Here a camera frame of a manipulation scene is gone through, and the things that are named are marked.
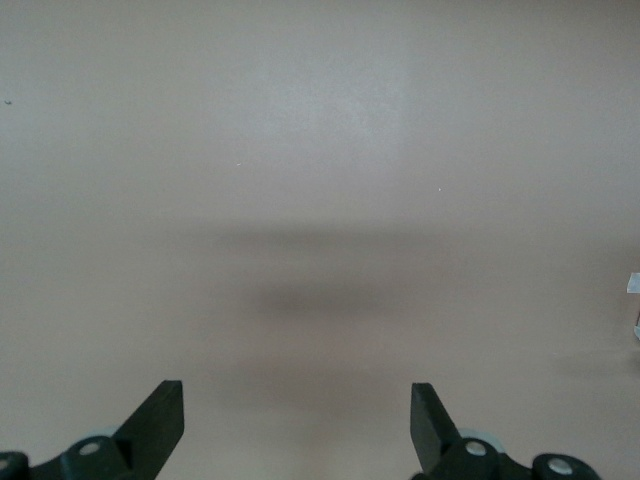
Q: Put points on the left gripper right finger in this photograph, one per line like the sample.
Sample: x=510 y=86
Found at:
x=432 y=430

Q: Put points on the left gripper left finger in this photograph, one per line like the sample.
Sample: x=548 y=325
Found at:
x=155 y=430

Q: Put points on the clear plastic egg box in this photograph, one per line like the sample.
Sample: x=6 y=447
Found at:
x=635 y=282

